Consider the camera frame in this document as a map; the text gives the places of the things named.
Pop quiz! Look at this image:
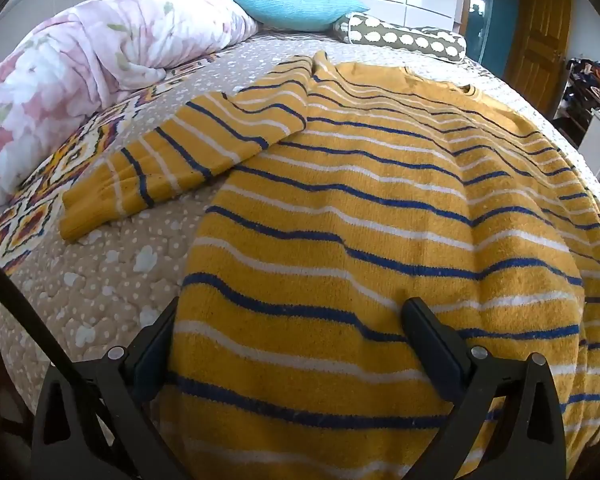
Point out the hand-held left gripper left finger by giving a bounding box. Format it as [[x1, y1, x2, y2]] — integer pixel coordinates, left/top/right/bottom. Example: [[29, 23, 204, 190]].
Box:
[[31, 296, 187, 480]]

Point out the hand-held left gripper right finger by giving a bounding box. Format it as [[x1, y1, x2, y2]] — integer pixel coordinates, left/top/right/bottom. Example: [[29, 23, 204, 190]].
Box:
[[401, 297, 567, 480]]

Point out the yellow striped knit sweater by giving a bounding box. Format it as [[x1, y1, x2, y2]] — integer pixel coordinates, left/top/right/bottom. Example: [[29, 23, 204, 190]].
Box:
[[59, 50, 600, 480]]

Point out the bed with patterned quilt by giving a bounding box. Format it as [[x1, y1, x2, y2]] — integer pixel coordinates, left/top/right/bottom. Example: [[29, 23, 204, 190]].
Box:
[[0, 30, 600, 426]]

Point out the cluttered white shelf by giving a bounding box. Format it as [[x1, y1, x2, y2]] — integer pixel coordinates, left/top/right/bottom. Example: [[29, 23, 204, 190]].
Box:
[[550, 57, 600, 196]]

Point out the pink floral quilt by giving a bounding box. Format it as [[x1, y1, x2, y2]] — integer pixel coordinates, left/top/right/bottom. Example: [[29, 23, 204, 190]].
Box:
[[0, 0, 259, 210]]

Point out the olive patterned bolster pillow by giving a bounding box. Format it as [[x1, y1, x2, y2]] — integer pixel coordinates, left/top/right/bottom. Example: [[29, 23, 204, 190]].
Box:
[[333, 11, 467, 63]]

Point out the wooden door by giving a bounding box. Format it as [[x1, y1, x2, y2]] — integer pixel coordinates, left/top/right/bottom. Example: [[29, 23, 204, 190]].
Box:
[[502, 0, 573, 117]]

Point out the teal glass panel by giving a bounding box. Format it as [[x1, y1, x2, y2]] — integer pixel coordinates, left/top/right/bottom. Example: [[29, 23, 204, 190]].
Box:
[[466, 0, 523, 73]]

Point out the turquoise pillow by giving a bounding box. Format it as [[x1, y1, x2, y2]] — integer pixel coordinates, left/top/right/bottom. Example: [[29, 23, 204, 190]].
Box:
[[230, 0, 371, 32]]

